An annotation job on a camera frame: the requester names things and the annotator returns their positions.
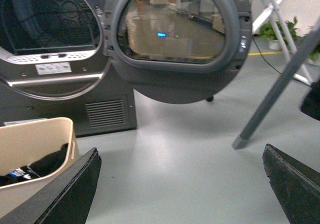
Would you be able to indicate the round grey dryer door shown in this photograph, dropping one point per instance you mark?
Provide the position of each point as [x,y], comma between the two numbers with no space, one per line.
[178,51]

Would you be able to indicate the grey metal rack leg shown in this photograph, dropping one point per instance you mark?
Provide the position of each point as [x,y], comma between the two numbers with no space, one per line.
[308,45]

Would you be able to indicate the green potted plant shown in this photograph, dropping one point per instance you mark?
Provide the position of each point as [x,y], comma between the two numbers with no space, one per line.
[266,31]
[314,56]

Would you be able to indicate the beige plastic laundry hamper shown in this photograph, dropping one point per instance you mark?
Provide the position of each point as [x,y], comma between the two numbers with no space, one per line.
[24,143]

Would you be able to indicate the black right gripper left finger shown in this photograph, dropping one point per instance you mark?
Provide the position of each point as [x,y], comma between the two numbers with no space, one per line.
[67,199]

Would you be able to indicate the white drying rack frame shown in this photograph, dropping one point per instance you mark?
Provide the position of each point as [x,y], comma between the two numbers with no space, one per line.
[272,13]

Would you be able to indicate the black printed clothes in hamper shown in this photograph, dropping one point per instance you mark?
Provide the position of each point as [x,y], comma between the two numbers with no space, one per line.
[38,169]

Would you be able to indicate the grey tumble dryer body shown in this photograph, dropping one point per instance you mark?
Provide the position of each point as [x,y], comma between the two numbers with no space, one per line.
[53,64]

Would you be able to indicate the black hanging garment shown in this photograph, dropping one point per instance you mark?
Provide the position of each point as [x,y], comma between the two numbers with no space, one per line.
[311,103]

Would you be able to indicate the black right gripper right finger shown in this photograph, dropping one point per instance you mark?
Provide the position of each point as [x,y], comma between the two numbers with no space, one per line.
[295,185]

